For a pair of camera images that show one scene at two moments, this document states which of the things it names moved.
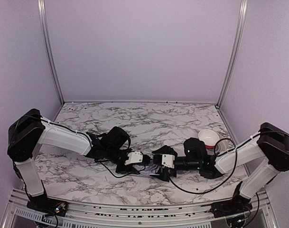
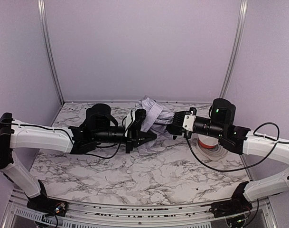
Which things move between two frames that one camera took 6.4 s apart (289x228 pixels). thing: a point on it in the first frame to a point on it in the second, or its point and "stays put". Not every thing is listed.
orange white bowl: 209,137 stays put
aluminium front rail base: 20,213 stays put
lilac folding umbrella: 146,171 to 158,117
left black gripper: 126,166 to 130,137
